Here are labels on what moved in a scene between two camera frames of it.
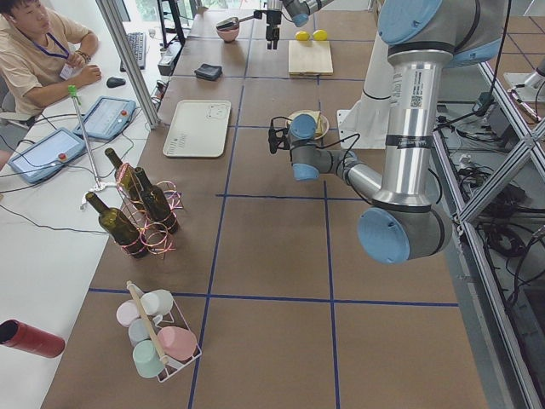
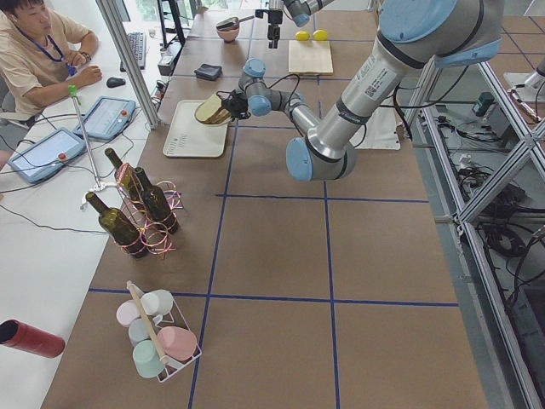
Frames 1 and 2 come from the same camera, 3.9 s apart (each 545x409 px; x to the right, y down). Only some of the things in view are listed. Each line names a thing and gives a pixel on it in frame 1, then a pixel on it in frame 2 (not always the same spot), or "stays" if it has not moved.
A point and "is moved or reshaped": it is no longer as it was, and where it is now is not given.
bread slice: [317, 116] is moved or reshaped
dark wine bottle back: [127, 179] stays
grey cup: [139, 331] stays
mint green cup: [147, 361] stays
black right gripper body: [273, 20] stays
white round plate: [321, 120] is moved or reshaped
